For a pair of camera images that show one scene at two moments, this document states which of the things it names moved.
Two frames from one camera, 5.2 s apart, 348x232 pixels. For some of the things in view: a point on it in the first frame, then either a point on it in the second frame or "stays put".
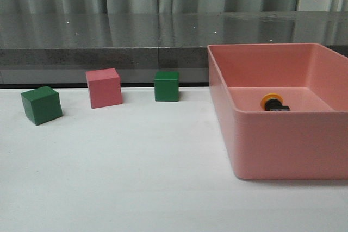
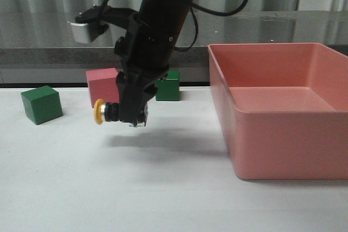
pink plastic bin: x=309 y=142 stays put
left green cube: x=42 y=104 stays put
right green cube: x=166 y=86 stays put
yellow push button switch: x=273 y=101 to x=109 y=111
